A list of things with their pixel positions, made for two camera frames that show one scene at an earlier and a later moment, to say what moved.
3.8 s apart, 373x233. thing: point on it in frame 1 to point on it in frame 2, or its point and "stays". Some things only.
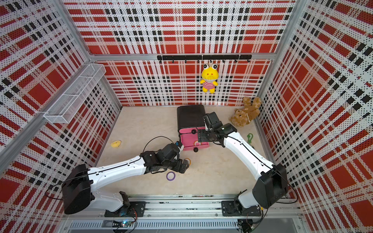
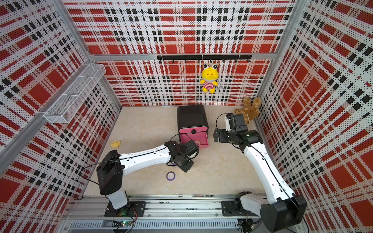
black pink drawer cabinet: (190, 120) stays
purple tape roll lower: (170, 175) stays
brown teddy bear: (240, 118) stays
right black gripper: (201, 136) to (222, 138)
